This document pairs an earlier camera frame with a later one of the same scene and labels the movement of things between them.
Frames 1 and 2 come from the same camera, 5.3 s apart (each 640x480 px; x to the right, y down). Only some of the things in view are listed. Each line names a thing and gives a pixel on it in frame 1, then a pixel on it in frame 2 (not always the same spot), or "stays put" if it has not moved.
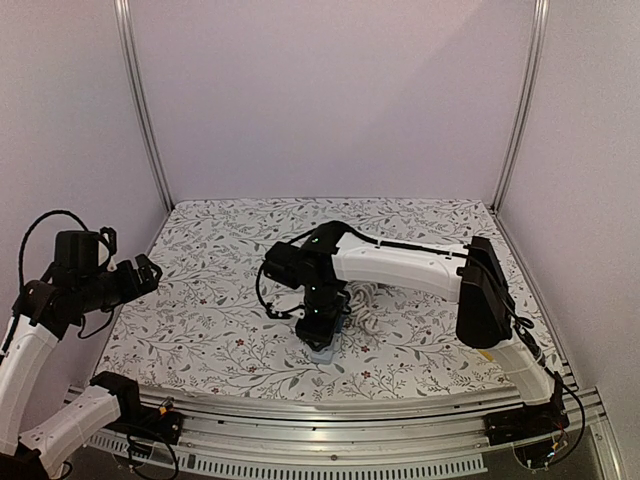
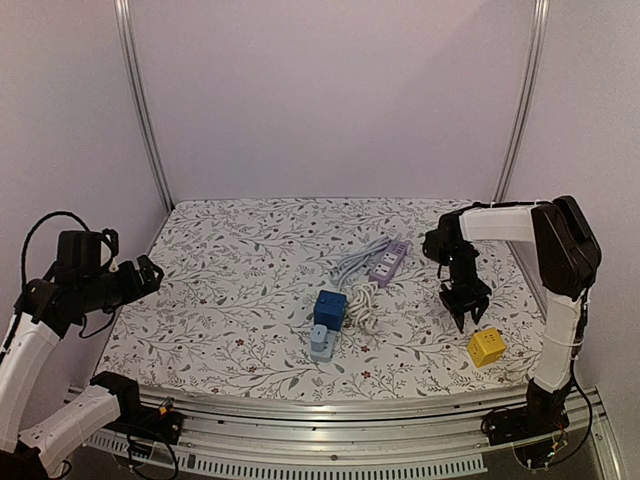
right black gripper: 320,329 -> 465,291
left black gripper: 133,287 stays put
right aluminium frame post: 541,18 stays put
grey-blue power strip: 324,358 stays put
